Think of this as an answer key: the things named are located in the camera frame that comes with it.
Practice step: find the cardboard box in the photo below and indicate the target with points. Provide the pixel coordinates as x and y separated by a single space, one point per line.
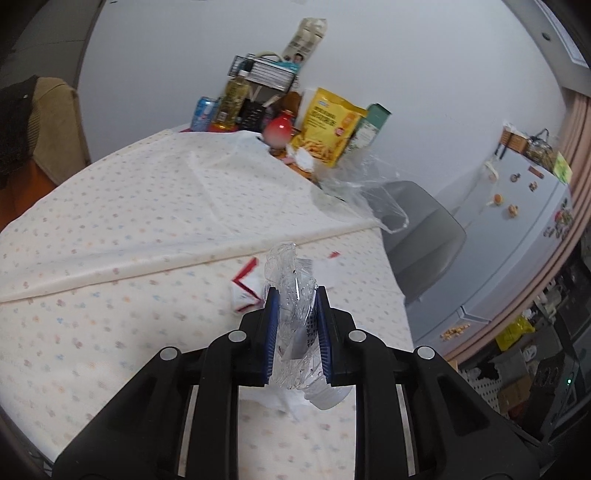
515 394

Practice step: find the black mesh holder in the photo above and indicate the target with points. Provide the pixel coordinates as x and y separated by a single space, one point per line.
251 113

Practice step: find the small white packet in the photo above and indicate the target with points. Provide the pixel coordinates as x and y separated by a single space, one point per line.
304 160

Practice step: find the grey chair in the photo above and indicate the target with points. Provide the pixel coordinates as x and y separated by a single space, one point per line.
425 240

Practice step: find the blue drink can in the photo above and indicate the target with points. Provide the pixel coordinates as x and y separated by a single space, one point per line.
203 115

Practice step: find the crushed clear plastic bottle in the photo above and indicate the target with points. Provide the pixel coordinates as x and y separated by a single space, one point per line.
291 295

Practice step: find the torn white red wrapper piece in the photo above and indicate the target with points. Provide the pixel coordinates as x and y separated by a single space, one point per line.
328 273

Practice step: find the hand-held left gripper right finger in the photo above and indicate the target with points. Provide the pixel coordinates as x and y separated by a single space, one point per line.
323 332

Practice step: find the yellow oil bottle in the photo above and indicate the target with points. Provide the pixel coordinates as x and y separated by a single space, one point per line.
231 101

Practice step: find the red pink vase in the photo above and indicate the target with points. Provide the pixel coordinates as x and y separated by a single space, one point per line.
277 131

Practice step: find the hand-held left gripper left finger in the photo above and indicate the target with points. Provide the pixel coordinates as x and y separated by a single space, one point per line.
272 332

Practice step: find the white pegboard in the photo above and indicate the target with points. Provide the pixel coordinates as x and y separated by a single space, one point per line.
480 385

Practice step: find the yellow snack bag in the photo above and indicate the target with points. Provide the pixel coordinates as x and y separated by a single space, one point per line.
328 120

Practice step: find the yellow plastic bag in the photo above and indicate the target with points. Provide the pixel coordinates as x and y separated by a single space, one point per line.
515 333

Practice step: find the orange seat cushion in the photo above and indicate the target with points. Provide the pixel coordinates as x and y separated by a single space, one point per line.
23 198

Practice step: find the brown round object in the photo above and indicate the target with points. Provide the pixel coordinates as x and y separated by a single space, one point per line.
292 100

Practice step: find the cluster of fridge magnets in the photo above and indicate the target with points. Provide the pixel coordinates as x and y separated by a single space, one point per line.
497 199

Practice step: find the black electronic device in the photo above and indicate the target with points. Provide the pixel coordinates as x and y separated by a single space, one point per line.
554 383

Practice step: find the white paper roll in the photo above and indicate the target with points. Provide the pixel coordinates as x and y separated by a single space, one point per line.
306 106

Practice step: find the red white paper wrapper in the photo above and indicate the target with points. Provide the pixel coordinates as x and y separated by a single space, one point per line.
244 295

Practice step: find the white refrigerator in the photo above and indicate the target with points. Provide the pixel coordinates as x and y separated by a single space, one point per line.
498 258

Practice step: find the clear plastic bag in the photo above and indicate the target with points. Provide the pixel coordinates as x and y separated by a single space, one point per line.
355 184

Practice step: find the white paper bag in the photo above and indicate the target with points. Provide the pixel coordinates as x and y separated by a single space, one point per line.
302 41

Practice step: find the green carton box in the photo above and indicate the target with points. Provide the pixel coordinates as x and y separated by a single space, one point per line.
371 122

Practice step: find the floral white tablecloth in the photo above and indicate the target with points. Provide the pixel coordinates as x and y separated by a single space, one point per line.
138 207

